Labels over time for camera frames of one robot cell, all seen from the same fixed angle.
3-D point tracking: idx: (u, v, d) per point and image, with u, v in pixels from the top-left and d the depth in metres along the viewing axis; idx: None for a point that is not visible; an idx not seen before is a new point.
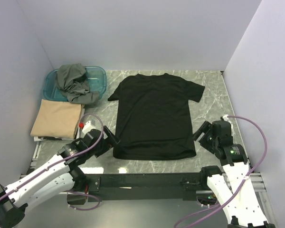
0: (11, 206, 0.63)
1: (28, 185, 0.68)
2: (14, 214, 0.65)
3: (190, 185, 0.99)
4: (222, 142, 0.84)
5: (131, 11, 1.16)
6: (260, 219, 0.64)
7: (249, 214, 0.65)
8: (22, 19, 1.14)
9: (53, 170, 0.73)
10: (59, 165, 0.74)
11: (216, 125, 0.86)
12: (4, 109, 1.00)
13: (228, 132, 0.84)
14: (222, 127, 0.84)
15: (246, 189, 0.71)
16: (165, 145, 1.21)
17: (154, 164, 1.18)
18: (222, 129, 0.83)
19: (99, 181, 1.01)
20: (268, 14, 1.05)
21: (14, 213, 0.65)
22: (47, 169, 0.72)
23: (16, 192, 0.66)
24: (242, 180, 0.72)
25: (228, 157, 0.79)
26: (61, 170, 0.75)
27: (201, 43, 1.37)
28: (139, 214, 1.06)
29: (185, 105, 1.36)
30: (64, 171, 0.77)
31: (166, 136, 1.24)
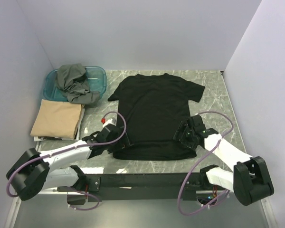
0: (47, 167, 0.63)
1: (60, 155, 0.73)
2: (40, 182, 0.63)
3: (190, 185, 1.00)
4: (196, 129, 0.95)
5: (131, 11, 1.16)
6: (246, 157, 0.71)
7: (234, 159, 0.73)
8: (22, 19, 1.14)
9: (80, 150, 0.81)
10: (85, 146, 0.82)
11: (189, 118, 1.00)
12: (4, 109, 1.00)
13: (200, 121, 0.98)
14: (193, 117, 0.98)
15: (223, 144, 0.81)
16: (165, 146, 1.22)
17: (155, 164, 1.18)
18: (194, 119, 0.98)
19: (99, 181, 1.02)
20: (268, 15, 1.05)
21: (41, 179, 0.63)
22: (76, 147, 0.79)
23: (50, 157, 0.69)
24: (218, 140, 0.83)
25: (203, 136, 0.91)
26: (84, 153, 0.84)
27: (202, 43, 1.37)
28: (140, 215, 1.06)
29: (185, 105, 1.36)
30: (85, 155, 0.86)
31: (165, 137, 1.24)
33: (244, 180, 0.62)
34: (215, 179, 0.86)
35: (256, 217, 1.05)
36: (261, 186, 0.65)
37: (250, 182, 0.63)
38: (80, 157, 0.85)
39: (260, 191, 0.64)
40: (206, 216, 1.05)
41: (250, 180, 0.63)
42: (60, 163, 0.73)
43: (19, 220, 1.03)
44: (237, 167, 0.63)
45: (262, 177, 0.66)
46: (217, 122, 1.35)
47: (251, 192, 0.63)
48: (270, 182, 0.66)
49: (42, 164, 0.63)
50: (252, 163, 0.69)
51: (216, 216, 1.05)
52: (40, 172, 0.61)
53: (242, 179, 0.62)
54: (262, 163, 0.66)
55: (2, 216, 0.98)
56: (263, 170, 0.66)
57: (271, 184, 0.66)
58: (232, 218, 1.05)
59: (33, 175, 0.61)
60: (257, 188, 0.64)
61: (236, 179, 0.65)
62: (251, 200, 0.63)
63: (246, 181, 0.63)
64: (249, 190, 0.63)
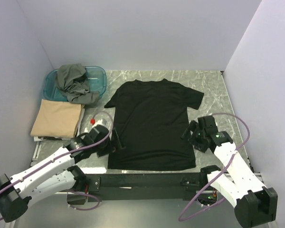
0: (16, 195, 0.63)
1: (33, 175, 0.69)
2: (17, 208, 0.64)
3: (190, 185, 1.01)
4: (208, 131, 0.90)
5: (131, 11, 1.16)
6: (258, 185, 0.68)
7: (246, 183, 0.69)
8: (22, 19, 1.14)
9: (59, 163, 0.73)
10: (64, 157, 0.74)
11: (200, 118, 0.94)
12: (4, 109, 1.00)
13: (212, 123, 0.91)
14: (204, 118, 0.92)
15: (238, 163, 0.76)
16: (161, 156, 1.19)
17: (155, 171, 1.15)
18: (205, 119, 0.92)
19: (99, 181, 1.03)
20: (268, 15, 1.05)
21: (17, 206, 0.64)
22: (52, 161, 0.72)
23: (22, 182, 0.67)
24: (232, 155, 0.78)
25: (214, 139, 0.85)
26: (67, 164, 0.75)
27: (202, 43, 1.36)
28: (140, 215, 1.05)
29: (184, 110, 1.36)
30: (70, 164, 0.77)
31: (161, 147, 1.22)
33: (251, 211, 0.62)
34: (216, 185, 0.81)
35: None
36: (265, 216, 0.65)
37: (255, 213, 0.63)
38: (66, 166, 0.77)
39: (261, 219, 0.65)
40: (206, 216, 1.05)
41: (255, 211, 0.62)
42: (39, 182, 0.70)
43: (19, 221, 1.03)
44: (247, 198, 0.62)
45: (268, 209, 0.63)
46: (217, 122, 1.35)
47: (253, 220, 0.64)
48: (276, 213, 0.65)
49: (14, 191, 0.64)
50: (262, 192, 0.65)
51: (216, 216, 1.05)
52: (10, 201, 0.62)
53: (249, 209, 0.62)
54: (274, 197, 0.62)
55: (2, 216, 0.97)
56: (272, 203, 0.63)
57: (275, 215, 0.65)
58: (232, 218, 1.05)
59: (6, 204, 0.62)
60: (260, 216, 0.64)
61: (241, 206, 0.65)
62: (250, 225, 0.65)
63: (251, 212, 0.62)
64: (251, 219, 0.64)
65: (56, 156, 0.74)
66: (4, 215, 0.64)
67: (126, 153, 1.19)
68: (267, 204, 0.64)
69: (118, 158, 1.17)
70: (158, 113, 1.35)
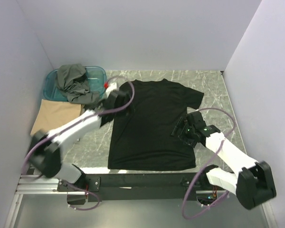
0: (56, 147, 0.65)
1: (67, 132, 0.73)
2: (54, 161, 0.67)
3: (190, 185, 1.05)
4: (197, 127, 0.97)
5: (131, 11, 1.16)
6: (250, 163, 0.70)
7: (238, 164, 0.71)
8: (22, 19, 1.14)
9: (88, 122, 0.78)
10: (92, 118, 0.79)
11: (188, 115, 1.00)
12: (4, 108, 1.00)
13: (200, 118, 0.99)
14: (193, 114, 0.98)
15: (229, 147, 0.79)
16: (161, 156, 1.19)
17: (155, 171, 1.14)
18: (194, 116, 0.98)
19: (99, 181, 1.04)
20: (268, 15, 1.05)
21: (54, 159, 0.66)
22: (82, 120, 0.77)
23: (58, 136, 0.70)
24: (222, 141, 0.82)
25: (204, 134, 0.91)
26: (94, 123, 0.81)
27: (202, 43, 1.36)
28: (140, 215, 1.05)
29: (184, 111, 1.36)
30: (96, 125, 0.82)
31: (161, 147, 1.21)
33: (251, 187, 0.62)
34: (215, 180, 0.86)
35: (256, 217, 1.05)
36: (266, 193, 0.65)
37: (255, 189, 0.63)
38: (92, 127, 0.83)
39: (263, 196, 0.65)
40: (206, 216, 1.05)
41: (255, 186, 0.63)
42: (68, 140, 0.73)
43: (19, 221, 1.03)
44: (243, 175, 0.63)
45: (266, 183, 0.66)
46: (217, 122, 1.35)
47: (255, 197, 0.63)
48: (274, 187, 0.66)
49: (54, 143, 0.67)
50: (256, 168, 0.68)
51: (216, 216, 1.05)
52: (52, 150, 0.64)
53: (248, 186, 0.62)
54: (268, 170, 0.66)
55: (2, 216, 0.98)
56: (268, 176, 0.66)
57: (274, 190, 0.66)
58: (232, 218, 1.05)
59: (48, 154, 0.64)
60: (261, 194, 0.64)
61: (240, 185, 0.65)
62: (254, 204, 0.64)
63: (251, 188, 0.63)
64: (252, 197, 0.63)
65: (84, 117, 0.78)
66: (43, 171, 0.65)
67: (126, 153, 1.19)
68: (264, 178, 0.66)
69: (117, 158, 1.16)
70: (158, 113, 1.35)
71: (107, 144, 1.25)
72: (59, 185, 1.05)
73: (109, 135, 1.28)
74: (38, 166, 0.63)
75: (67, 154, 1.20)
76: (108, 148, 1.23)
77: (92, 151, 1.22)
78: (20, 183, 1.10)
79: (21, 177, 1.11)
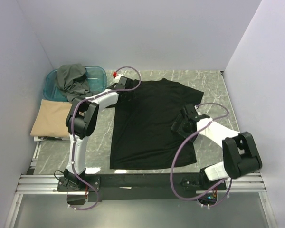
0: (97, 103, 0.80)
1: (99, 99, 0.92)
2: (94, 119, 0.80)
3: (190, 185, 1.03)
4: (190, 116, 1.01)
5: (131, 11, 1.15)
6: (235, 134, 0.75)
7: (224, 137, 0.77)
8: (22, 19, 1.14)
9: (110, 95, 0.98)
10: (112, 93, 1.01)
11: (183, 108, 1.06)
12: (4, 108, 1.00)
13: (193, 109, 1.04)
14: (186, 107, 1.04)
15: (213, 126, 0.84)
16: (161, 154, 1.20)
17: (156, 171, 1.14)
18: (186, 108, 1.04)
19: (99, 181, 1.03)
20: (268, 15, 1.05)
21: (94, 116, 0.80)
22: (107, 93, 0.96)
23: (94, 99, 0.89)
24: (209, 122, 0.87)
25: (195, 120, 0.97)
26: (114, 98, 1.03)
27: (202, 43, 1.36)
28: (141, 214, 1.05)
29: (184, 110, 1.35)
30: (114, 100, 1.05)
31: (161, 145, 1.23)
33: (233, 152, 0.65)
34: (213, 173, 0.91)
35: (256, 217, 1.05)
36: (250, 161, 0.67)
37: (238, 155, 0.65)
38: (110, 102, 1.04)
39: (248, 164, 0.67)
40: (206, 216, 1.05)
41: (238, 152, 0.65)
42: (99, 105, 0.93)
43: (19, 221, 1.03)
44: (226, 141, 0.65)
45: (251, 152, 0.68)
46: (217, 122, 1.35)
47: (240, 164, 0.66)
48: (258, 156, 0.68)
49: (93, 103, 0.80)
50: (240, 138, 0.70)
51: (216, 217, 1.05)
52: (94, 108, 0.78)
53: (231, 152, 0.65)
54: (249, 137, 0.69)
55: (2, 216, 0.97)
56: (250, 144, 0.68)
57: (258, 157, 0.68)
58: (232, 217, 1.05)
59: (90, 112, 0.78)
60: (245, 162, 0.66)
61: (225, 153, 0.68)
62: (240, 173, 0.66)
63: (235, 154, 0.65)
64: (237, 163, 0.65)
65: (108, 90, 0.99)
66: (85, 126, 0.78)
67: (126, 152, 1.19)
68: (248, 146, 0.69)
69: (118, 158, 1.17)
70: (158, 112, 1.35)
71: (107, 144, 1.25)
72: (59, 185, 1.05)
73: (110, 135, 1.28)
74: (82, 124, 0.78)
75: (68, 154, 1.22)
76: (108, 148, 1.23)
77: (92, 151, 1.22)
78: (20, 183, 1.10)
79: (21, 177, 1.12)
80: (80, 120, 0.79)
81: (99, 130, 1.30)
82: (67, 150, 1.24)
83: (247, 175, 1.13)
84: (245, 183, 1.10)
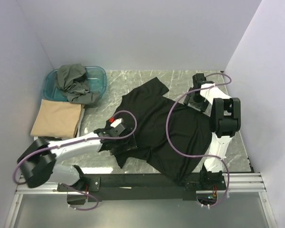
0: (52, 159, 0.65)
1: (69, 147, 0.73)
2: (44, 174, 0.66)
3: (190, 184, 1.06)
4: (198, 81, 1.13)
5: (131, 10, 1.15)
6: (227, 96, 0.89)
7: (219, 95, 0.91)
8: (22, 18, 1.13)
9: (90, 143, 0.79)
10: (95, 140, 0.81)
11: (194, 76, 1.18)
12: (5, 109, 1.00)
13: (203, 78, 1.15)
14: (196, 75, 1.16)
15: (213, 90, 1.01)
16: (196, 144, 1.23)
17: (188, 171, 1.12)
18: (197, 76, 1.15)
19: (99, 181, 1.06)
20: (268, 15, 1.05)
21: (46, 171, 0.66)
22: (86, 140, 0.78)
23: (58, 148, 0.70)
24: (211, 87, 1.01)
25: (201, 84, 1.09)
26: (94, 147, 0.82)
27: (202, 43, 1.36)
28: (140, 215, 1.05)
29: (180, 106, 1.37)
30: (94, 149, 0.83)
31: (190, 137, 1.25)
33: (217, 109, 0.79)
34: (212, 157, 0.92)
35: (256, 217, 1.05)
36: (231, 120, 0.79)
37: (221, 112, 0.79)
38: (89, 150, 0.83)
39: (228, 122, 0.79)
40: (206, 216, 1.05)
41: (221, 110, 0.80)
42: (67, 155, 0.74)
43: (19, 221, 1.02)
44: (214, 98, 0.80)
45: (233, 114, 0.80)
46: None
47: (220, 120, 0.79)
48: (239, 118, 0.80)
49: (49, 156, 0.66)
50: (230, 103, 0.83)
51: (216, 217, 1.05)
52: (46, 164, 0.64)
53: (215, 108, 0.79)
54: (237, 102, 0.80)
55: (1, 216, 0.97)
56: (236, 108, 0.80)
57: (239, 120, 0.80)
58: (232, 217, 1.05)
59: (40, 166, 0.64)
60: (226, 119, 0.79)
61: (212, 110, 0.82)
62: (219, 127, 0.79)
63: (218, 110, 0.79)
64: (218, 118, 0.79)
65: (89, 137, 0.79)
66: (29, 179, 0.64)
67: (163, 156, 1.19)
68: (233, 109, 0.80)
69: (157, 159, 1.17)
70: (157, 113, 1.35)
71: None
72: (59, 185, 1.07)
73: None
74: (28, 175, 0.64)
75: None
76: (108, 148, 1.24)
77: (92, 151, 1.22)
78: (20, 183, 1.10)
79: (21, 177, 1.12)
80: (29, 167, 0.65)
81: None
82: None
83: (247, 175, 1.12)
84: (245, 183, 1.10)
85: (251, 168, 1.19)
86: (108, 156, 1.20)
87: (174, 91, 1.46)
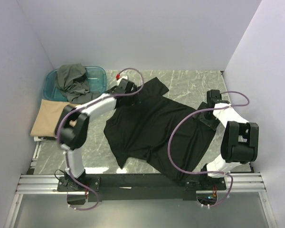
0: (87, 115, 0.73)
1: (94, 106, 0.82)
2: (84, 131, 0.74)
3: (190, 184, 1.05)
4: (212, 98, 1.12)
5: (131, 10, 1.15)
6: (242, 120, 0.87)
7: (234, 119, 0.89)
8: (22, 19, 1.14)
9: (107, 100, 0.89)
10: (109, 98, 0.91)
11: (209, 91, 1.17)
12: (4, 109, 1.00)
13: (218, 95, 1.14)
14: (212, 90, 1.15)
15: (228, 110, 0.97)
16: (197, 143, 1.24)
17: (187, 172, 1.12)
18: (213, 91, 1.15)
19: (99, 181, 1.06)
20: (268, 15, 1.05)
21: (84, 128, 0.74)
22: (103, 99, 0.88)
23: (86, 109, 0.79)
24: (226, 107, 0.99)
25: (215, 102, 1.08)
26: (110, 103, 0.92)
27: (202, 43, 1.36)
28: (141, 215, 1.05)
29: (180, 106, 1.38)
30: (112, 105, 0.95)
31: (191, 136, 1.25)
33: (232, 134, 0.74)
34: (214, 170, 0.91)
35: (256, 217, 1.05)
36: (246, 148, 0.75)
37: (235, 139, 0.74)
38: (107, 109, 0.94)
39: (242, 150, 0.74)
40: (206, 216, 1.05)
41: (237, 137, 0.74)
42: (94, 114, 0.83)
43: (19, 221, 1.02)
44: (230, 122, 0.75)
45: (249, 141, 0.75)
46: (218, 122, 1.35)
47: (233, 147, 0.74)
48: (255, 147, 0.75)
49: (83, 114, 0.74)
50: (246, 127, 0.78)
51: (216, 217, 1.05)
52: (83, 119, 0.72)
53: (230, 134, 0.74)
54: (255, 128, 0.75)
55: (1, 216, 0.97)
56: (253, 134, 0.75)
57: (255, 148, 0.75)
58: (232, 217, 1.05)
59: (79, 124, 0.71)
60: (241, 147, 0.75)
61: (226, 134, 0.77)
62: (231, 154, 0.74)
63: (233, 136, 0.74)
64: (232, 146, 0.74)
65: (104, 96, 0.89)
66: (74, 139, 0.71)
67: (164, 155, 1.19)
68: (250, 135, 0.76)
69: (158, 158, 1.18)
70: (157, 113, 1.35)
71: (107, 144, 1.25)
72: (59, 184, 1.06)
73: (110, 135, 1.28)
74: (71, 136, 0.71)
75: None
76: (108, 148, 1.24)
77: (92, 151, 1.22)
78: (20, 183, 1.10)
79: (21, 177, 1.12)
80: (69, 132, 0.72)
81: (99, 130, 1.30)
82: None
83: (247, 175, 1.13)
84: (245, 183, 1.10)
85: (251, 168, 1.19)
86: (108, 156, 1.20)
87: (174, 91, 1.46)
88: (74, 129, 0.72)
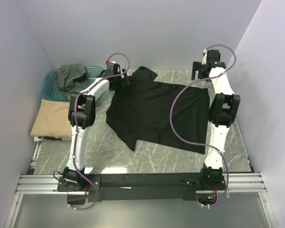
0: (92, 97, 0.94)
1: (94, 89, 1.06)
2: (92, 110, 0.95)
3: (190, 184, 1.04)
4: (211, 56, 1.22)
5: (131, 10, 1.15)
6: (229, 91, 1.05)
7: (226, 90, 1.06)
8: (22, 19, 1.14)
9: (102, 83, 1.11)
10: (104, 80, 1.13)
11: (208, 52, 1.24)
12: (5, 108, 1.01)
13: (216, 55, 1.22)
14: (211, 51, 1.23)
15: (221, 78, 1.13)
16: (200, 112, 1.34)
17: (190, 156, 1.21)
18: (211, 51, 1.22)
19: (99, 181, 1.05)
20: (267, 15, 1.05)
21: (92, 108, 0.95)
22: (99, 82, 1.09)
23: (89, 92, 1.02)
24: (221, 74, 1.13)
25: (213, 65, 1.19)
26: (105, 84, 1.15)
27: (202, 43, 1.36)
28: (140, 214, 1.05)
29: (172, 86, 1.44)
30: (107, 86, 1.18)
31: (193, 108, 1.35)
33: (218, 103, 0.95)
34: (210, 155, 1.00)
35: (256, 217, 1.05)
36: (227, 115, 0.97)
37: (220, 108, 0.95)
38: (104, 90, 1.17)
39: (224, 116, 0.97)
40: (206, 215, 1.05)
41: (221, 106, 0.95)
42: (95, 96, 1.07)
43: (19, 221, 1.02)
44: (217, 95, 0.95)
45: (231, 110, 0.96)
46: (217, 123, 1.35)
47: (217, 113, 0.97)
48: (234, 114, 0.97)
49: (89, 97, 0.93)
50: (231, 98, 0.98)
51: (216, 217, 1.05)
52: (91, 101, 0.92)
53: (216, 103, 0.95)
54: (237, 100, 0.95)
55: (2, 216, 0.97)
56: (235, 105, 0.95)
57: (233, 116, 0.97)
58: (233, 217, 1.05)
59: (88, 106, 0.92)
60: (223, 113, 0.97)
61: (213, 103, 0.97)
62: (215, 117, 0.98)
63: (219, 105, 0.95)
64: (216, 112, 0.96)
65: (99, 79, 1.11)
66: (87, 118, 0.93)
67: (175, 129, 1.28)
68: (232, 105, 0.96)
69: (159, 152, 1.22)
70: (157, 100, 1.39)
71: (107, 144, 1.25)
72: (59, 185, 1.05)
73: (110, 135, 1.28)
74: (85, 116, 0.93)
75: (68, 154, 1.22)
76: (108, 148, 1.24)
77: (92, 151, 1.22)
78: (20, 183, 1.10)
79: (21, 177, 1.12)
80: (81, 113, 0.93)
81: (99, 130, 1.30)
82: (67, 149, 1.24)
83: (247, 175, 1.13)
84: (245, 183, 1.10)
85: (251, 168, 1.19)
86: (109, 156, 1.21)
87: None
88: (85, 110, 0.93)
